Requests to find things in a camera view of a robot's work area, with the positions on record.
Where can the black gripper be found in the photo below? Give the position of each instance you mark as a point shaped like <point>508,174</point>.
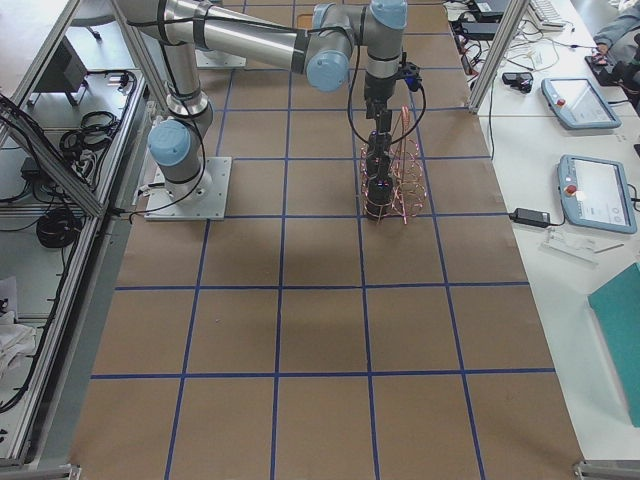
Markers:
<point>378,89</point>

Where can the dark wine bottle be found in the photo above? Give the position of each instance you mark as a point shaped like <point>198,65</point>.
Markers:
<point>378,145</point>
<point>380,167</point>
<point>378,191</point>

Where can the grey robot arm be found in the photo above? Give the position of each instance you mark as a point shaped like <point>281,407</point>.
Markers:
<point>321,53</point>

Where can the black power adapter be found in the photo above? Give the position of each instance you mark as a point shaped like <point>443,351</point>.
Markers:
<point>530,217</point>

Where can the far teach pendant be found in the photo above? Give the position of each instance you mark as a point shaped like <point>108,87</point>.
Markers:
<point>578,104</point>

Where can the teach pendant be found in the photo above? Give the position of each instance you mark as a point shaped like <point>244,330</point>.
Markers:
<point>594,194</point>
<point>578,104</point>

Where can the near teach pendant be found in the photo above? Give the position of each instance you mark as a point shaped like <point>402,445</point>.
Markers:
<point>594,194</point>

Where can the clear acrylic piece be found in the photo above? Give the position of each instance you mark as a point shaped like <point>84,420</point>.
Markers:
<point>575,246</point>

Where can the copper wire bottle basket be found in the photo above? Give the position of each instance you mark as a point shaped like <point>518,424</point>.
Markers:
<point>409,194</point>

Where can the aluminium frame post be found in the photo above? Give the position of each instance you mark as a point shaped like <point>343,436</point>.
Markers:
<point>502,39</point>

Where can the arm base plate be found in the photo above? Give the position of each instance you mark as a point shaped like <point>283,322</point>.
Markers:
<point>202,198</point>
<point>217,60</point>

